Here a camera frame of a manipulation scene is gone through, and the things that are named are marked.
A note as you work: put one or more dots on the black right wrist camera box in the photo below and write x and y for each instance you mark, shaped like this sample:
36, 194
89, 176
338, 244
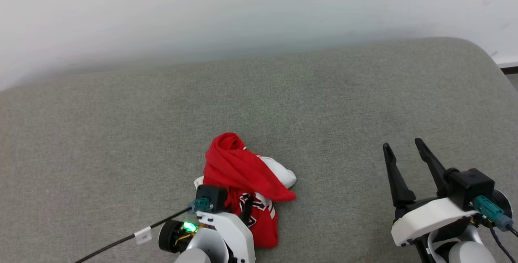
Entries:
471, 188

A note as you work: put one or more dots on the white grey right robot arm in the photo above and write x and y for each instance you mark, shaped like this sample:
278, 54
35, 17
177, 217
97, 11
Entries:
469, 253

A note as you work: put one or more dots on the grey fabric sofa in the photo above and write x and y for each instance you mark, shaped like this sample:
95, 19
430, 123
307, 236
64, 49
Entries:
121, 133

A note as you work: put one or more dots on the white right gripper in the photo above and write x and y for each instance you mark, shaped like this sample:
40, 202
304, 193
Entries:
429, 216

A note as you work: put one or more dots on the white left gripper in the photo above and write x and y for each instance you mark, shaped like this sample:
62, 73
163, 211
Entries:
236, 234

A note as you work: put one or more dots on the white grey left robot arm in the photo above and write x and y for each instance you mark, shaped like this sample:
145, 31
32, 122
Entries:
202, 249

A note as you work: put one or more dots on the white wall baseboard strip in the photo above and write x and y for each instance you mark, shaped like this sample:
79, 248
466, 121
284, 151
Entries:
510, 61

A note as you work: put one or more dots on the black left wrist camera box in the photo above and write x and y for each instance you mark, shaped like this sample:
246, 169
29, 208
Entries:
212, 196

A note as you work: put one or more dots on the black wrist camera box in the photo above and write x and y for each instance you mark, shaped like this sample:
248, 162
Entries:
212, 196
471, 188

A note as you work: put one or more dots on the red and white garment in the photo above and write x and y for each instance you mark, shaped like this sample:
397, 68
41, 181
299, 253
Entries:
234, 166

